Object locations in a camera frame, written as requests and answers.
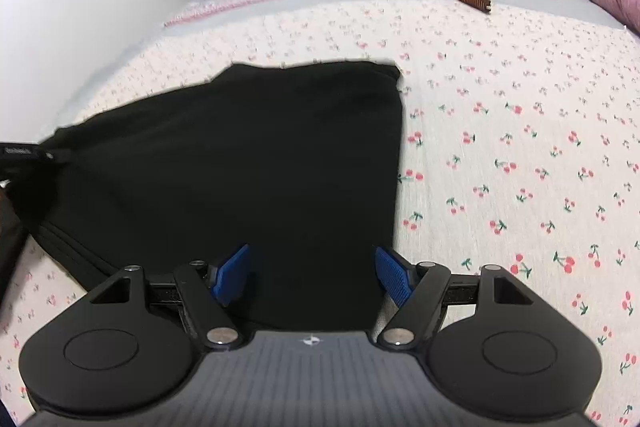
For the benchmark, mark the cherry print white cloth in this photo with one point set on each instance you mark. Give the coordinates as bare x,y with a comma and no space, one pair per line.
520,144

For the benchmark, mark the black pants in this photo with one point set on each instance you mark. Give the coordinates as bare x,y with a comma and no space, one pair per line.
298,163

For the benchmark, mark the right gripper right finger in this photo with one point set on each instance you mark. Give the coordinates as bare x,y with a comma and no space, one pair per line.
397,275

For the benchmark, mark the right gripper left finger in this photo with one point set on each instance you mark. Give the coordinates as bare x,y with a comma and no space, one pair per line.
227,280

